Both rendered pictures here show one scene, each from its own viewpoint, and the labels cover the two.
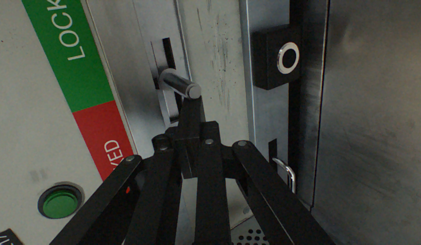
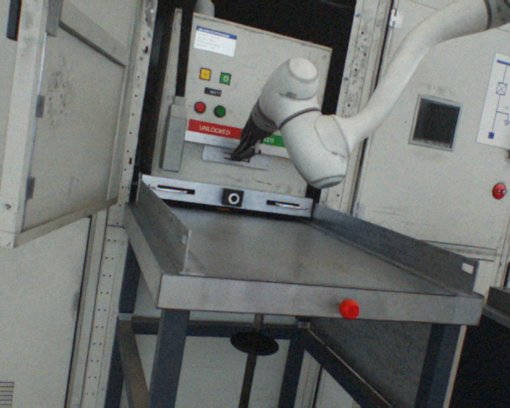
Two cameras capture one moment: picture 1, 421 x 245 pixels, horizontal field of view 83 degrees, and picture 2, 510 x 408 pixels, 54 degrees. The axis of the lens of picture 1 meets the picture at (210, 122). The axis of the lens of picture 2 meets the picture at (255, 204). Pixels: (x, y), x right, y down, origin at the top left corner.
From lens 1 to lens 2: 1.34 m
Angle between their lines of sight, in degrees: 51
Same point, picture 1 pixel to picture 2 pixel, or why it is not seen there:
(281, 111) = (206, 199)
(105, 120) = (235, 134)
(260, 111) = (212, 188)
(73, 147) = (232, 123)
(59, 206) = (220, 111)
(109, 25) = (262, 146)
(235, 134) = (205, 176)
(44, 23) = not seen: hidden behind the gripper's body
